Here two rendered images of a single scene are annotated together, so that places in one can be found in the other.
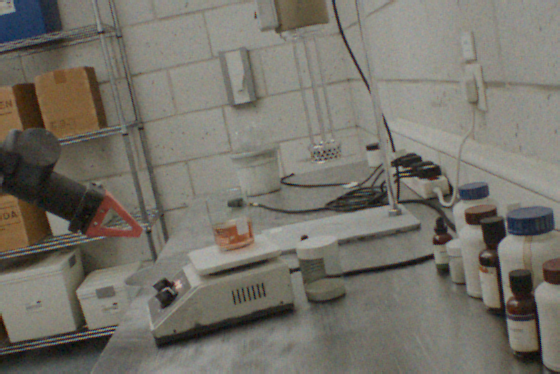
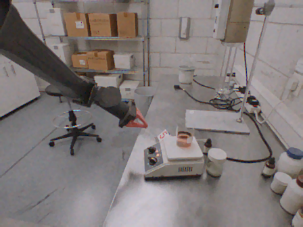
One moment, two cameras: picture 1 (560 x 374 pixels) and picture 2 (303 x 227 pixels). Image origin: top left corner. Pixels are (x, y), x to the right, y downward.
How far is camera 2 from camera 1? 0.48 m
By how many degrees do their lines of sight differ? 19
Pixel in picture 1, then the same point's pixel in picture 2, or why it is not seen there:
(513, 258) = not seen: outside the picture
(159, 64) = (159, 16)
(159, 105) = (155, 31)
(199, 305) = (164, 169)
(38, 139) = (111, 92)
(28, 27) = not seen: outside the picture
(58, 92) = (124, 20)
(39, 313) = not seen: hidden behind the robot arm
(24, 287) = (104, 82)
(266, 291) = (192, 169)
